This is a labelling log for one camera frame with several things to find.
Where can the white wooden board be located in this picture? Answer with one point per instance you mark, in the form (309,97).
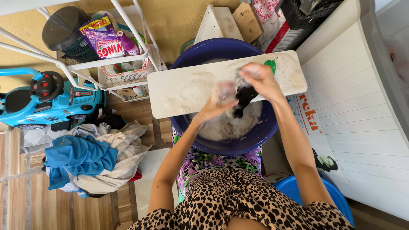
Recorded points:
(217,24)

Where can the white plastic basket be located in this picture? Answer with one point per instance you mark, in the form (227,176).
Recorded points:
(127,75)

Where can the black plastic bin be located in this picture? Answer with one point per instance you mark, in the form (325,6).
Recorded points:
(68,32)

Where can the white printed plastic sack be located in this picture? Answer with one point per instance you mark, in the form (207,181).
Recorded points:
(314,134)

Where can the pink liquid bottle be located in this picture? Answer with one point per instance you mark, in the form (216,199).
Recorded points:
(127,43)

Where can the blue plastic tub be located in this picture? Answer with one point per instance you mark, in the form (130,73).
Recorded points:
(306,191)

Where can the pile of laundry clothes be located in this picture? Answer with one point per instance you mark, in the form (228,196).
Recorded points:
(96,156)

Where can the small white bottle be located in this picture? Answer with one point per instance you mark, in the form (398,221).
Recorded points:
(138,91)

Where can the black plastic crate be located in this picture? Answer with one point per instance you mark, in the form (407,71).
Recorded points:
(306,12)

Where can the pink floral cloth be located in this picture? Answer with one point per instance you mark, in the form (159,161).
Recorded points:
(265,9)

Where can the white metal rack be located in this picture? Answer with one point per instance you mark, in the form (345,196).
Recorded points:
(76,64)

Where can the dark blue wash basin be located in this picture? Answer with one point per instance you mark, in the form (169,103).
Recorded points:
(223,127)

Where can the leopard print top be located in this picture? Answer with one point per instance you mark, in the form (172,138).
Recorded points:
(242,204)

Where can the person's left hand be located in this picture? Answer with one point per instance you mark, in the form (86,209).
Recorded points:
(213,105)

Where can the purple detergent packet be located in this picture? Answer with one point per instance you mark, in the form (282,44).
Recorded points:
(107,44)

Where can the floral purple skirt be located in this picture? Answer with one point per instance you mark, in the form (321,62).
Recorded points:
(198,163)

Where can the blue toy ride-on car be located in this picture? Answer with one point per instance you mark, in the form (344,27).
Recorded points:
(44,102)

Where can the green scrub brush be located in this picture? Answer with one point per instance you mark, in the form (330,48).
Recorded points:
(271,65)

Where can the person's right hand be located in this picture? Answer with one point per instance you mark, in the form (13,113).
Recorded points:
(262,82)

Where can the brown wooden board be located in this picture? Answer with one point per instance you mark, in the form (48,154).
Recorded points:
(247,20)

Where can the black wet garment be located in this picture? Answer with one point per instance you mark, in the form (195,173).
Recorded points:
(244,95)

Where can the person's right fingers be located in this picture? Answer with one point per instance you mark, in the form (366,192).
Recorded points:
(251,72)

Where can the person's left fingers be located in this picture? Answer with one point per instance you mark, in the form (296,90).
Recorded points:
(225,93)

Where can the white wooden washboard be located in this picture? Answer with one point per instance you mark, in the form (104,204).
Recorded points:
(185,92)

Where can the white panelled cabinet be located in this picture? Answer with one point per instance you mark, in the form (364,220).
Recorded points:
(361,121)

